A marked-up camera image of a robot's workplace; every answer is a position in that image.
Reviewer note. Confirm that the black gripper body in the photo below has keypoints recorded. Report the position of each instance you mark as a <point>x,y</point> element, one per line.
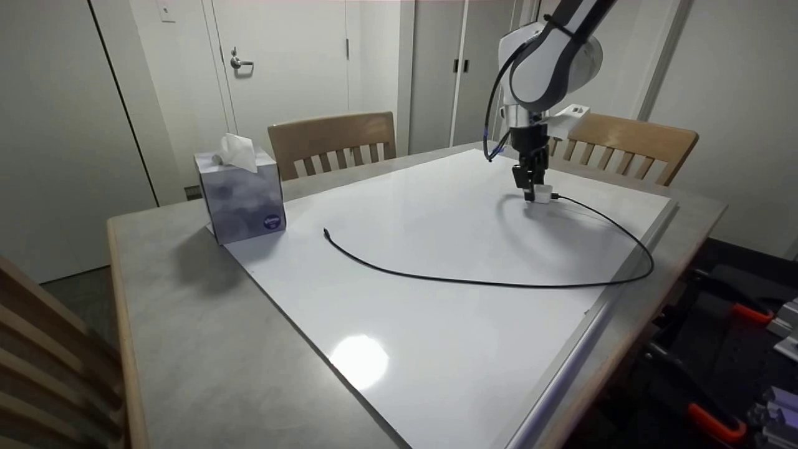
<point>529,145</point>

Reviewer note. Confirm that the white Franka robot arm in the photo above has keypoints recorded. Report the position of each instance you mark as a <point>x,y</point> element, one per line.
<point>557,65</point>

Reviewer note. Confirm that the black door latch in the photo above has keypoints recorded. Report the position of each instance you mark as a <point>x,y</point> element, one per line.
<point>461,65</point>

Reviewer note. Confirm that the light wooden slat-back chair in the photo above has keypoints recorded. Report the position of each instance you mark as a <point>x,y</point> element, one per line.
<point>333,134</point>
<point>638,139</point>
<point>50,376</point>

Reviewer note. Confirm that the large white board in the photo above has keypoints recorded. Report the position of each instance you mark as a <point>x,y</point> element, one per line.
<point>415,350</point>

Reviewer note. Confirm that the white door with lever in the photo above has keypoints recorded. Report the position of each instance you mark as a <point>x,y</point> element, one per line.
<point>291,59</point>

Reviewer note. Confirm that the purple tissue box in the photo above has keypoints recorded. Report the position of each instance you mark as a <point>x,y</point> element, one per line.
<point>241,201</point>

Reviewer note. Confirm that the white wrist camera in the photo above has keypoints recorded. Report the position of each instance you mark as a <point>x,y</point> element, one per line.
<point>571,112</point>

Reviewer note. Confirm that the silver metal bracket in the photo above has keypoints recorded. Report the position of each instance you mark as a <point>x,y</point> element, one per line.
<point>788,321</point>

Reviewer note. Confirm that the aluminium profile rail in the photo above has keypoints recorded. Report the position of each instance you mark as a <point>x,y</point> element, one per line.
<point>777,415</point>

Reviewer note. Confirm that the small white wall switch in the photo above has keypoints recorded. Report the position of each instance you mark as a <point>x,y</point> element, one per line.
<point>167,12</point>

